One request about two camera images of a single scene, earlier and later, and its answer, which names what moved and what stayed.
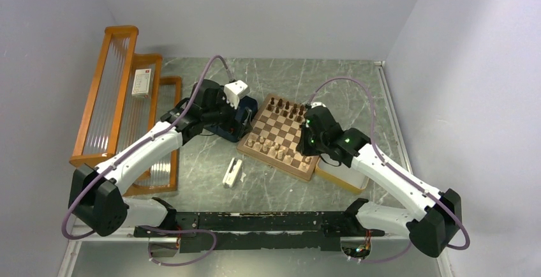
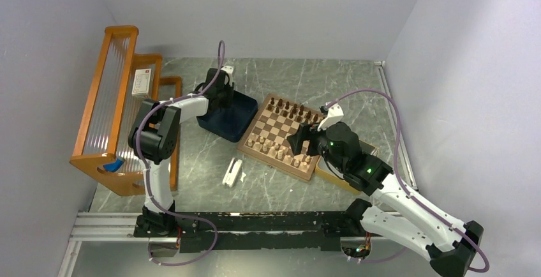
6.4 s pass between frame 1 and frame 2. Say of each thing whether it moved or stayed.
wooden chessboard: stayed
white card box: stayed
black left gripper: moved
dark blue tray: stayed
